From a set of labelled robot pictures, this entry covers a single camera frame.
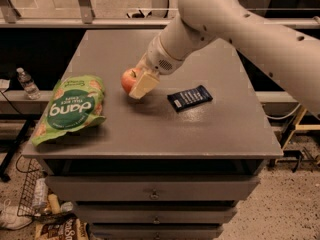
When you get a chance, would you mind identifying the clear plastic water bottle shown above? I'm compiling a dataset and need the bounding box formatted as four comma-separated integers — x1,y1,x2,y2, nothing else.
16,67,41,100

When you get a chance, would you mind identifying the wire basket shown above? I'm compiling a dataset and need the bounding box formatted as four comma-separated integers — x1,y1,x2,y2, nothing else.
17,159,73,221

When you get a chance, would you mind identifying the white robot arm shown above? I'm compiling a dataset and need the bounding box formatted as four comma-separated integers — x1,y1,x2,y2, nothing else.
129,0,320,117

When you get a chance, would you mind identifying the dark blue snack bar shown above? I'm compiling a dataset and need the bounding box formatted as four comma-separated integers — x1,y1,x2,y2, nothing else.
167,85,213,112

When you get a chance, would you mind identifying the brown snack bag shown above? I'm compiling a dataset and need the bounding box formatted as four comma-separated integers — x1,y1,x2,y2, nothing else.
35,217,89,240

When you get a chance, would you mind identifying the grey drawer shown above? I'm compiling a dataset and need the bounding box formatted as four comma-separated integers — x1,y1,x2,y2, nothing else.
46,175,259,202
90,224,223,240
74,202,237,224

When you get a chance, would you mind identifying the green rice chip bag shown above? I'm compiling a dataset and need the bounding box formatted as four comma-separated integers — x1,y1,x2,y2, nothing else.
31,75,106,146

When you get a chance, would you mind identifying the grey drawer cabinet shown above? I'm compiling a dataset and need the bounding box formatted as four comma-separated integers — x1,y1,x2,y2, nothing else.
21,28,284,240

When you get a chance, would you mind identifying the red apple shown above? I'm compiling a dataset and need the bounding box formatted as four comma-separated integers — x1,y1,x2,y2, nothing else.
121,68,141,94

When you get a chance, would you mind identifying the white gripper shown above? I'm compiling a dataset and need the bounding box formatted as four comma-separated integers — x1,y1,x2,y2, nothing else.
129,34,184,99

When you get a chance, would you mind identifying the bottom grey drawer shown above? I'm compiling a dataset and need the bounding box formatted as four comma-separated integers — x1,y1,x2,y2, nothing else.
90,224,223,240

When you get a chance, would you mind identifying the middle grey drawer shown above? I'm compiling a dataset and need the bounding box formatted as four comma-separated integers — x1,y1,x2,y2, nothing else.
74,202,237,224

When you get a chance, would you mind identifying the white shoe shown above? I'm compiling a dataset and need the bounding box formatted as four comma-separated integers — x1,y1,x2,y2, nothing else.
0,206,32,230

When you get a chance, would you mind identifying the yellow metal frame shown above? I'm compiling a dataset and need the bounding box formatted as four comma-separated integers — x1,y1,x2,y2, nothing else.
280,106,320,150

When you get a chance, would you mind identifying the top grey drawer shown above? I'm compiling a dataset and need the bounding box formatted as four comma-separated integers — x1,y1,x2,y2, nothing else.
46,175,259,202

